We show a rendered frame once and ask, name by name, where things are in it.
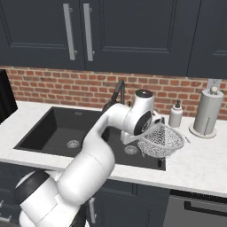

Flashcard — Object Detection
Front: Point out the grey dishwasher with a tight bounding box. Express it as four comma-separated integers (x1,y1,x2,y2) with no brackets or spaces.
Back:
162,189,227,227

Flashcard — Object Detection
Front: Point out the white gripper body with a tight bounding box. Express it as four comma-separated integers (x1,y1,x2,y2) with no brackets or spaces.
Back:
120,129,140,146

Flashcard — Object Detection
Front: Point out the white wire mesh colander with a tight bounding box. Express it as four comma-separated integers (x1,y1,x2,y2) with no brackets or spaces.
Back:
137,121,186,160

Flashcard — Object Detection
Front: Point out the black appliance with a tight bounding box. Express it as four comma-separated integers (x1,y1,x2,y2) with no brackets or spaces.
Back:
0,68,19,124

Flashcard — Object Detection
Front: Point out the white soap dispenser bottle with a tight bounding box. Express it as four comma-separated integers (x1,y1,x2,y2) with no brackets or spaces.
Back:
168,98,184,129

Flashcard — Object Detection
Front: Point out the dark base cupboard front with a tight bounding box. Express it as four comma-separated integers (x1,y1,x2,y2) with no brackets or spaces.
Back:
0,160,41,223

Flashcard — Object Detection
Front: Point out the dark base cupboard door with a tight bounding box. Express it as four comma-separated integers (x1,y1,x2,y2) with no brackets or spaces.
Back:
87,178,171,227

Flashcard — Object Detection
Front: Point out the black kitchen sink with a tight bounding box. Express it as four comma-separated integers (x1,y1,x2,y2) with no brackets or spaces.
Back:
12,106,167,172

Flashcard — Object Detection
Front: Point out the grey wall outlet plate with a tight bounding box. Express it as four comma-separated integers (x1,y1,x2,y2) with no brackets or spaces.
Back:
206,77,223,90

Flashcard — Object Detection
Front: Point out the grey cupboard bar handle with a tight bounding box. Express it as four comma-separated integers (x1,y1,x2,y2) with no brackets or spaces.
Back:
62,3,78,62
82,3,96,63

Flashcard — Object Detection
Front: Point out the paper towel roll holder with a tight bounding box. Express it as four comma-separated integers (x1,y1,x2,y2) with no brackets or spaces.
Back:
188,85,225,139

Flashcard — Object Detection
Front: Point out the black sink faucet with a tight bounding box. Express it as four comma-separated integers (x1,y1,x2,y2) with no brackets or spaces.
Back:
102,78,127,113

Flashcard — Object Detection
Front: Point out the grey base cupboard handle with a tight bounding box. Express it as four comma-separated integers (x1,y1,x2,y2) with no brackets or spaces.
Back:
88,197,98,224

